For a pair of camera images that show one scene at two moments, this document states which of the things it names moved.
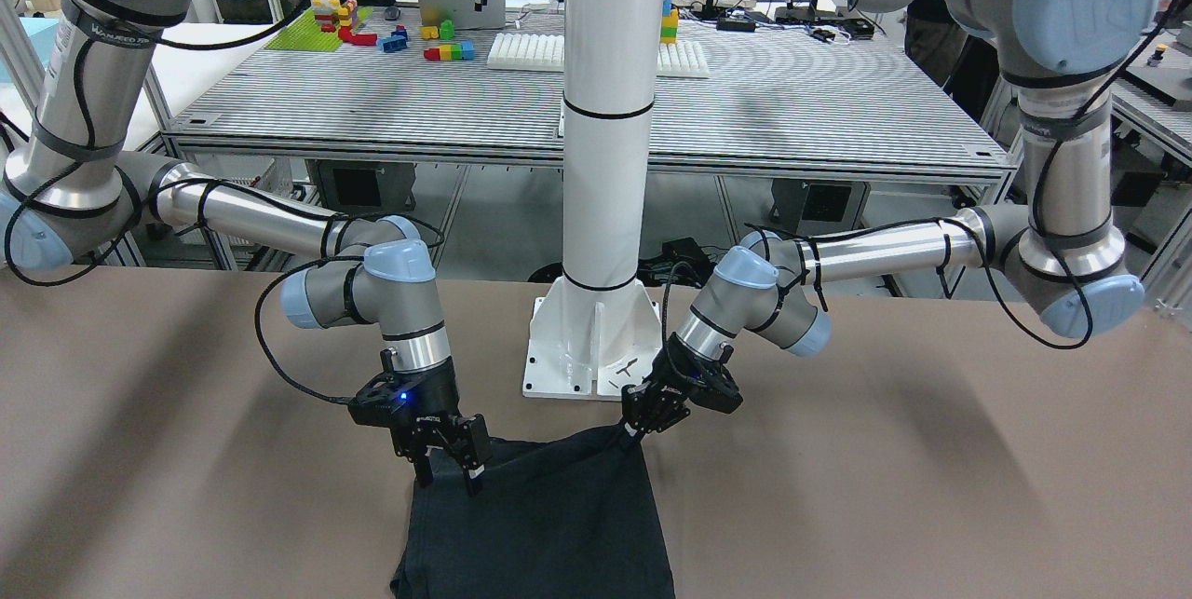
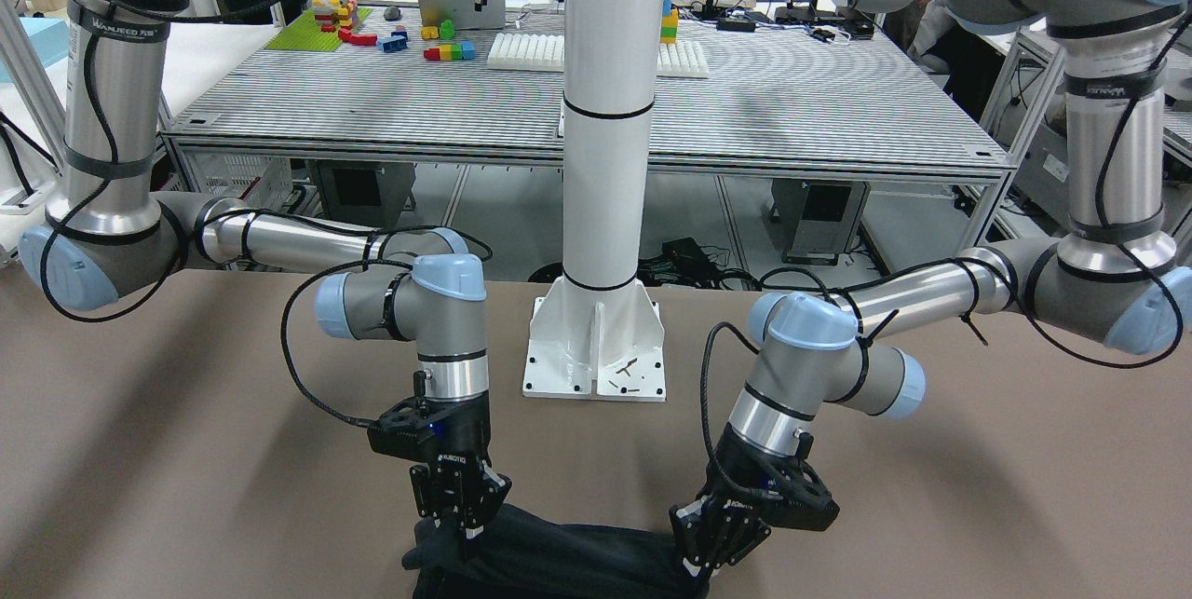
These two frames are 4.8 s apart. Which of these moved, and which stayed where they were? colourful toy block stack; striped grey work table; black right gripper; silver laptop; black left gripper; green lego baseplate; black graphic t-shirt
Moved: black graphic t-shirt; black left gripper; black right gripper
Stayed: striped grey work table; colourful toy block stack; green lego baseplate; silver laptop
